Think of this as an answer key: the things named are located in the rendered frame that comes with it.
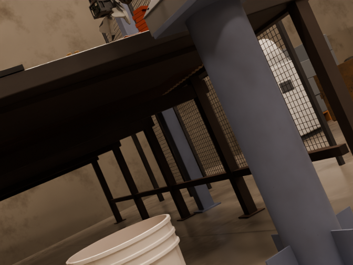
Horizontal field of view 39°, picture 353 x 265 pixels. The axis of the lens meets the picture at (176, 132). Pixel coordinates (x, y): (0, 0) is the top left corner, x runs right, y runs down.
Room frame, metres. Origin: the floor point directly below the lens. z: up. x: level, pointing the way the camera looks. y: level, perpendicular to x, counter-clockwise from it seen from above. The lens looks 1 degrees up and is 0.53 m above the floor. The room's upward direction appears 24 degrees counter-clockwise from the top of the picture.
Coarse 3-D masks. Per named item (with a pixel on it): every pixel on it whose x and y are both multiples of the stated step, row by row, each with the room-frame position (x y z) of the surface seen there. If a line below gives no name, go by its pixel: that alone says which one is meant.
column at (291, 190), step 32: (192, 0) 1.26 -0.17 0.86; (224, 0) 1.35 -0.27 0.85; (160, 32) 1.44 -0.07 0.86; (192, 32) 1.40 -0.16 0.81; (224, 32) 1.34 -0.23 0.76; (224, 64) 1.35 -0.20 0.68; (256, 64) 1.35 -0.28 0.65; (224, 96) 1.38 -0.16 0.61; (256, 96) 1.34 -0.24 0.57; (256, 128) 1.35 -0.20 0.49; (288, 128) 1.36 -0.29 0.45; (256, 160) 1.37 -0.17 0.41; (288, 160) 1.34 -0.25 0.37; (288, 192) 1.35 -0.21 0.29; (320, 192) 1.37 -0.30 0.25; (288, 224) 1.36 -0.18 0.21; (320, 224) 1.35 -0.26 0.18; (352, 224) 1.51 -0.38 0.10; (288, 256) 1.37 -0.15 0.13; (320, 256) 1.34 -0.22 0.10; (352, 256) 1.32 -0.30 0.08
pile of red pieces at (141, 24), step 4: (140, 8) 2.60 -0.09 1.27; (144, 8) 2.61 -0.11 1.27; (136, 12) 2.62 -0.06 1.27; (140, 12) 2.61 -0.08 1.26; (144, 12) 2.62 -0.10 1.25; (136, 16) 2.63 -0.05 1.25; (140, 16) 2.61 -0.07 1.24; (136, 20) 2.63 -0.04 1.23; (140, 20) 2.62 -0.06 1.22; (144, 20) 2.60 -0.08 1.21; (136, 24) 2.64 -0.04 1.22; (140, 24) 2.62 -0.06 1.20; (144, 24) 2.61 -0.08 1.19; (140, 28) 2.63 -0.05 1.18; (144, 28) 2.61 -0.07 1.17; (148, 28) 2.60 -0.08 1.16
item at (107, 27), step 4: (104, 20) 1.87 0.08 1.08; (108, 20) 1.88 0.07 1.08; (112, 20) 1.88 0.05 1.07; (104, 24) 1.87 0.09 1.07; (108, 24) 1.88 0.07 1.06; (112, 24) 1.89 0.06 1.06; (100, 28) 1.87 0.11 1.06; (104, 28) 1.88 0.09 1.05; (108, 28) 1.89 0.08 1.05; (112, 28) 1.89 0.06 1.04; (100, 32) 1.87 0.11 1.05; (104, 32) 1.88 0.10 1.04; (108, 32) 1.89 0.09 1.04; (112, 32) 1.90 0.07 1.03; (112, 36) 1.90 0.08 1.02; (112, 40) 1.90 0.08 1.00
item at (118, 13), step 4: (112, 8) 1.80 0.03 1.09; (116, 8) 1.81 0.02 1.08; (116, 12) 1.79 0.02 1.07; (120, 12) 1.79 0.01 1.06; (124, 12) 1.79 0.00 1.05; (116, 16) 1.77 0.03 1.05; (120, 16) 1.78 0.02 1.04; (124, 16) 1.78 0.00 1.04; (128, 16) 1.79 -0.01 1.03; (128, 20) 1.78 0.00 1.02
